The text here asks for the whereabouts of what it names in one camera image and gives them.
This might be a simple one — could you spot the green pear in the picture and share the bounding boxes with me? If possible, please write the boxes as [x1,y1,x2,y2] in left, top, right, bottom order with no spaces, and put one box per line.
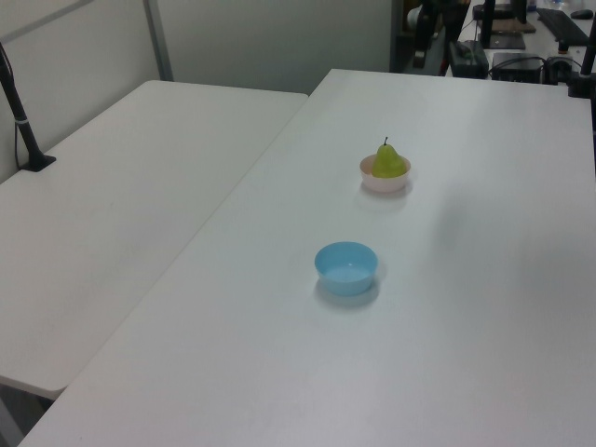
[371,136,406,180]

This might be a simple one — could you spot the light blue plastic bowl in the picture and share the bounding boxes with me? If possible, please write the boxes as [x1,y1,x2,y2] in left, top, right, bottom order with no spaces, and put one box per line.
[314,240,379,297]

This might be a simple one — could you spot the pink plastic bowl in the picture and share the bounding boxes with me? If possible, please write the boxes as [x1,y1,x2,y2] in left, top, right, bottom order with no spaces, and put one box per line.
[359,155,413,194]

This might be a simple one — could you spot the white side table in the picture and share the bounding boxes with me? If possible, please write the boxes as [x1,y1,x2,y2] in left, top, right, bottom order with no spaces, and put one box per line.
[0,79,311,400]

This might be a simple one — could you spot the dark grey desk device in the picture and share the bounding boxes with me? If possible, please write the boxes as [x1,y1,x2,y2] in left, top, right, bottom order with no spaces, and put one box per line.
[448,40,491,78]

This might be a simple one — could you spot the black electronics box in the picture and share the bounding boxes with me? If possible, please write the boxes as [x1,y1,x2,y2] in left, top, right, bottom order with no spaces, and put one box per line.
[491,51,546,83]

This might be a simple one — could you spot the black monitor stand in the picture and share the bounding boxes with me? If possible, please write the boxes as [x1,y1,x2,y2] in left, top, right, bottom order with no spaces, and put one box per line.
[478,0,528,50]

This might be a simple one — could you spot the black keyboard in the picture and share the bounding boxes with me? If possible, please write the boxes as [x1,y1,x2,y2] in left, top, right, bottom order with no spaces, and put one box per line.
[535,7,590,47]

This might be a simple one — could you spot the grey partition post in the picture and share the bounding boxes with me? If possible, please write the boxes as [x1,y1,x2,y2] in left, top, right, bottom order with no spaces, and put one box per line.
[142,0,175,83]

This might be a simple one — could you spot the black camera pole with clamp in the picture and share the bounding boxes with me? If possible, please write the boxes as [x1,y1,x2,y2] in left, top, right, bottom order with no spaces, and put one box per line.
[565,27,596,99]
[0,41,58,172]

